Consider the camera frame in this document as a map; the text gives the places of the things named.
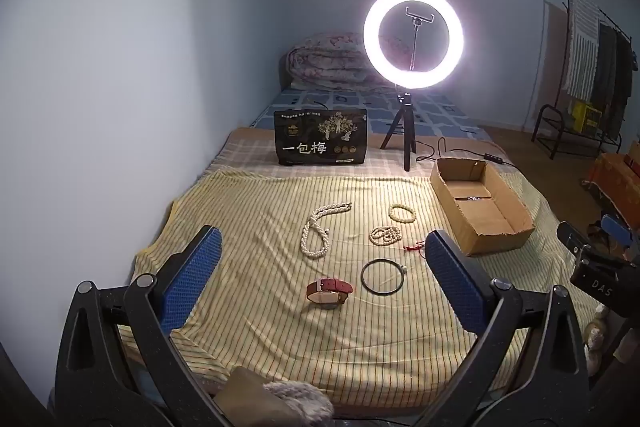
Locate black snack bag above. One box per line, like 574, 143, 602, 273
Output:
273, 108, 368, 166

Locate thin pearl strand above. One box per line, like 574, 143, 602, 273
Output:
369, 225, 402, 247

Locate left hand in knit glove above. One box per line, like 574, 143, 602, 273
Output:
214, 366, 334, 426

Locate black metal clothes rack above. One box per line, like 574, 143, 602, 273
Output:
530, 0, 639, 160

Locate orange box on floor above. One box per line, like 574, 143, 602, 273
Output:
586, 153, 640, 230

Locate black power cable with switch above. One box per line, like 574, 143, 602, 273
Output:
414, 136, 516, 168

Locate red strap wristwatch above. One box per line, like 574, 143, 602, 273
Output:
306, 277, 354, 308

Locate dark hanging clothes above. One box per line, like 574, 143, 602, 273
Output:
590, 24, 638, 139

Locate blue patterned bed sheet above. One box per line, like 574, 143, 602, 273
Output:
252, 88, 489, 141

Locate black bangle ring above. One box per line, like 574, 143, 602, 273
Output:
360, 259, 407, 295

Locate white ring light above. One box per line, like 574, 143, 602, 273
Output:
362, 0, 465, 91

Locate black tripod stand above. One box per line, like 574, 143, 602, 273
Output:
380, 92, 416, 172

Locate thick twisted pearl necklace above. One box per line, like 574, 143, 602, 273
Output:
299, 201, 354, 260

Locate plaid beige mattress cover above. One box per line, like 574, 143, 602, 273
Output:
206, 128, 518, 178

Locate yellow box on rack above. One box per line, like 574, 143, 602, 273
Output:
570, 101, 602, 136

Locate folded floral quilt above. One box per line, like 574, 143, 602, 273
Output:
284, 31, 392, 92

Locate cream bead bracelet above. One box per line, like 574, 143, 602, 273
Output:
388, 204, 418, 223

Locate brown cardboard box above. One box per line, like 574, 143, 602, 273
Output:
431, 158, 535, 257

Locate yellow striped blanket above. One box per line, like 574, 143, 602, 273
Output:
119, 164, 601, 410

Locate white striped hanging cloth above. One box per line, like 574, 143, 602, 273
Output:
563, 0, 600, 102

